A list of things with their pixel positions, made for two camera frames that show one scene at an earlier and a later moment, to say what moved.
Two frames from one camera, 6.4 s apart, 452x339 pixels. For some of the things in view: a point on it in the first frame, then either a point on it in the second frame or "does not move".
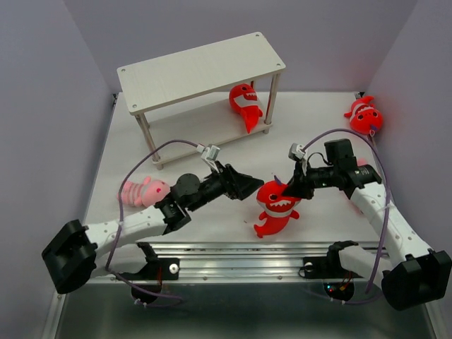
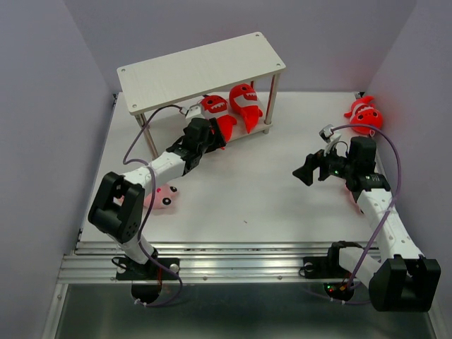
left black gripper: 235,185 → 215,140
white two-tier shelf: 209,95 does not move
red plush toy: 244,98 does not move
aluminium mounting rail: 243,263 does not move
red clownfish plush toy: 364,116 does not move
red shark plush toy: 277,207 → 215,108
